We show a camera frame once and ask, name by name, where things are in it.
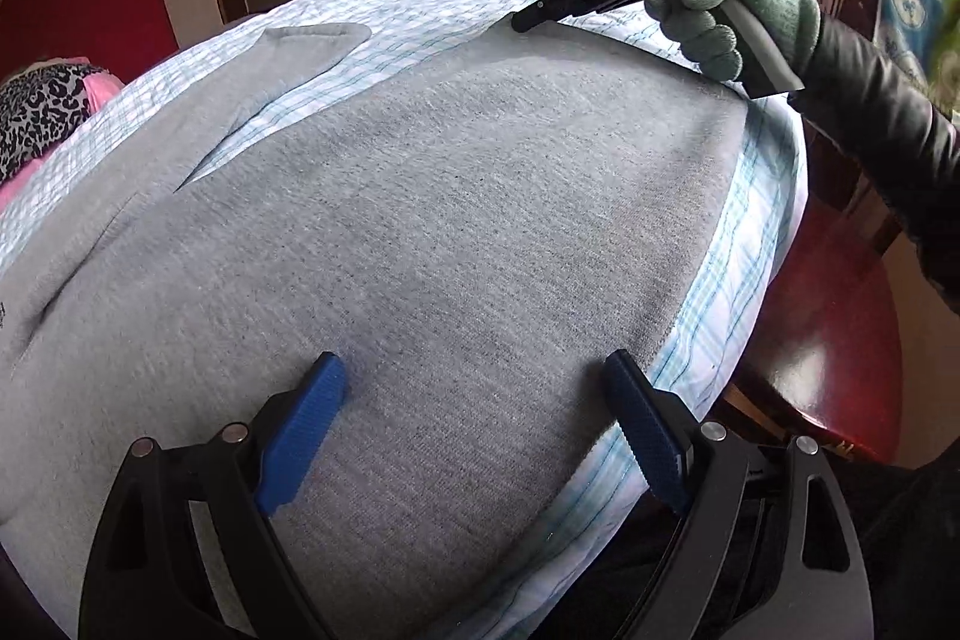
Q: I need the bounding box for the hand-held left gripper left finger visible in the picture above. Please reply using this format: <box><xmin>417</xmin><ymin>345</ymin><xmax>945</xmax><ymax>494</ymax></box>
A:
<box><xmin>79</xmin><ymin>351</ymin><xmax>350</xmax><ymax>640</ymax></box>

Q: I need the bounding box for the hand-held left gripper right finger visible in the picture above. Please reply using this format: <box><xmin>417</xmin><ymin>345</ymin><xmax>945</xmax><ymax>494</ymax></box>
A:
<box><xmin>604</xmin><ymin>349</ymin><xmax>875</xmax><ymax>640</ymax></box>

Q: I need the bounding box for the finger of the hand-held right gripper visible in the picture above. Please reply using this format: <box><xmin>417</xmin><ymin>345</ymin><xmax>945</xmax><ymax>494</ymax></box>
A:
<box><xmin>512</xmin><ymin>0</ymin><xmax>646</xmax><ymax>32</ymax></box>

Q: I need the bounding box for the grey sweatshirt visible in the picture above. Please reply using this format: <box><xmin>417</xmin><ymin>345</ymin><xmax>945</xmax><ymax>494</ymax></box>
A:
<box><xmin>0</xmin><ymin>21</ymin><xmax>751</xmax><ymax>640</ymax></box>

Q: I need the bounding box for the person's right forearm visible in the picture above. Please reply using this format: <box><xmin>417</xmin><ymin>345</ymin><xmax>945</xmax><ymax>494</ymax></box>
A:
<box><xmin>787</xmin><ymin>14</ymin><xmax>960</xmax><ymax>311</ymax></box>

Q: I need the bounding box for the person's right hand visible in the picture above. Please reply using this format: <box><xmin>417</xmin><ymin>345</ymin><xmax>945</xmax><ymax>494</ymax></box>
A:
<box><xmin>645</xmin><ymin>0</ymin><xmax>822</xmax><ymax>86</ymax></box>

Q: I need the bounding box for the plaid bedsheet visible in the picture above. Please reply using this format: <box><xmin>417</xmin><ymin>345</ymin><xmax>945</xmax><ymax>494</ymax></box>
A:
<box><xmin>0</xmin><ymin>0</ymin><xmax>811</xmax><ymax>640</ymax></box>

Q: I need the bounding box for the dark red wooden chair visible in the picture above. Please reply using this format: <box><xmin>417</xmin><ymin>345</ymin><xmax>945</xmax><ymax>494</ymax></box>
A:
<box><xmin>724</xmin><ymin>0</ymin><xmax>912</xmax><ymax>461</ymax></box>

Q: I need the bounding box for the teal patterned cloth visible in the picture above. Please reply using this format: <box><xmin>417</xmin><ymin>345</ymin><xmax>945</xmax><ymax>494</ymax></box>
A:
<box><xmin>874</xmin><ymin>0</ymin><xmax>960</xmax><ymax>109</ymax></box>

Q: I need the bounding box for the pink blanket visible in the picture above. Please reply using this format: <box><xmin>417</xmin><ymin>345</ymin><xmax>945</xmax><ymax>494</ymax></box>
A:
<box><xmin>0</xmin><ymin>59</ymin><xmax>125</xmax><ymax>214</ymax></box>

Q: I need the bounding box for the leopard print cloth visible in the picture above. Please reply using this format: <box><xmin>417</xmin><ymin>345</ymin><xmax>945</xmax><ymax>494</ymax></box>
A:
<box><xmin>0</xmin><ymin>64</ymin><xmax>113</xmax><ymax>184</ymax></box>

